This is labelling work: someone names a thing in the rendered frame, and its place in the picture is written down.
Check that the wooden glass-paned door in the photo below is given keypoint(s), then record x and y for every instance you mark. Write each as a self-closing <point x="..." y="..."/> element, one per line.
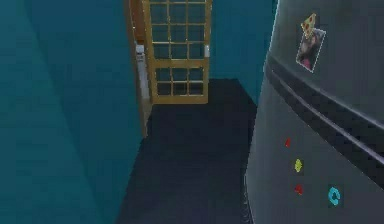
<point x="180" y="63"/>

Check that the red fridge magnet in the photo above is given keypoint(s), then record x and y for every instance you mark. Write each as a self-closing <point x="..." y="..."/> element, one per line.
<point x="287" y="142"/>
<point x="298" y="189"/>

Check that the yellow fridge magnet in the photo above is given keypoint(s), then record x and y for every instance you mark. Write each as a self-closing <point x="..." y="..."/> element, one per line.
<point x="298" y="165"/>

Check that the photo on fridge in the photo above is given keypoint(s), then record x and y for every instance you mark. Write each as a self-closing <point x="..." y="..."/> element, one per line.
<point x="310" y="50"/>

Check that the grey fridge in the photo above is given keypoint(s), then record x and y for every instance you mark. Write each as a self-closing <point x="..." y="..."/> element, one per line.
<point x="333" y="126"/>

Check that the pizza slice magnet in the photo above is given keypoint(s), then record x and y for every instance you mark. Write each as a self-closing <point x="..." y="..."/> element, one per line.
<point x="309" y="24"/>

